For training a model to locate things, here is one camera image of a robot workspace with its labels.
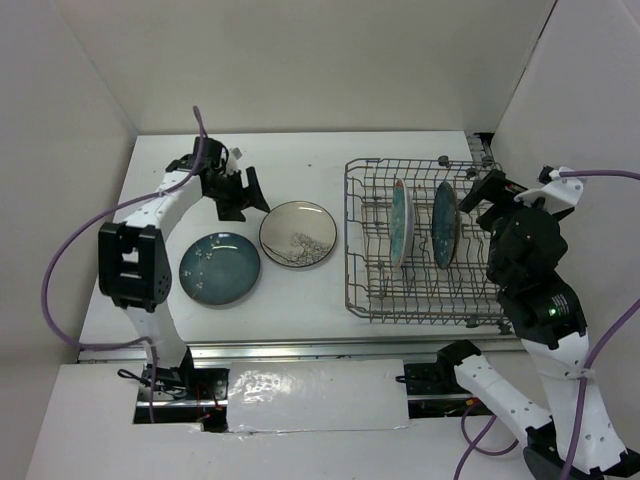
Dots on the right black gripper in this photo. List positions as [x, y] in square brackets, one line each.
[490, 182]

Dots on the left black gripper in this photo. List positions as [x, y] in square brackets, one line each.
[230, 211]

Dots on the dark teal plate top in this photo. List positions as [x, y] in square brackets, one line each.
[445, 227]

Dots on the dark teal plate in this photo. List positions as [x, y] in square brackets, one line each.
[445, 227]
[219, 269]

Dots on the red teal floral plate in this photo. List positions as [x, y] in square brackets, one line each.
[401, 223]

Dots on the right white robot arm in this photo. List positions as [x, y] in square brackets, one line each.
[573, 437]

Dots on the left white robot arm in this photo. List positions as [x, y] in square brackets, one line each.
[134, 268]

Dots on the patterned plate under stack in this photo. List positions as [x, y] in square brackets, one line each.
[298, 234]

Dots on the dark teal plate left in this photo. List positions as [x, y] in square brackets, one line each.
[219, 269]

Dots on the aluminium mounting rail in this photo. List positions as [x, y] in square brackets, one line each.
[290, 313]

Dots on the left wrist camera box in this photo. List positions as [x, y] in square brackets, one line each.
[233, 157]

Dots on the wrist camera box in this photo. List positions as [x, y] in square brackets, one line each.
[233, 157]
[560, 190]

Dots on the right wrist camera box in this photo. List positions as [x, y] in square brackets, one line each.
[560, 190]

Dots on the grey wire dish rack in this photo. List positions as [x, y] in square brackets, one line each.
[417, 292]

